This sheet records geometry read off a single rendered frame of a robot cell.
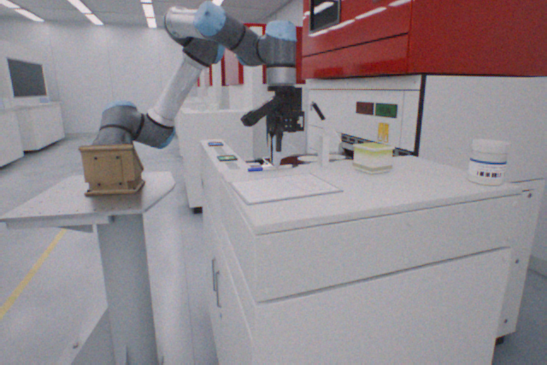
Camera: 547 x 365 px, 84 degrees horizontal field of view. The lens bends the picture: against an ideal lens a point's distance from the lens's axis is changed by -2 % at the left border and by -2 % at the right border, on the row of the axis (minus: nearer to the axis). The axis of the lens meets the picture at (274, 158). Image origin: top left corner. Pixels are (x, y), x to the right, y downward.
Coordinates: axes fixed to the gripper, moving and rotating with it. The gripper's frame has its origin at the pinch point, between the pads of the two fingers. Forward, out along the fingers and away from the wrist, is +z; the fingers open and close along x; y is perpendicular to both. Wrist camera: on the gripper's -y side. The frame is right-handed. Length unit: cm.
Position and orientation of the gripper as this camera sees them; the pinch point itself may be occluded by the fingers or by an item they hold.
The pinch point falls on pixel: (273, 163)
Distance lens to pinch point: 81.5
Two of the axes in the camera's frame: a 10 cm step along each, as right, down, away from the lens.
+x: -3.3, -1.7, 9.3
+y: 9.5, -0.6, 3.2
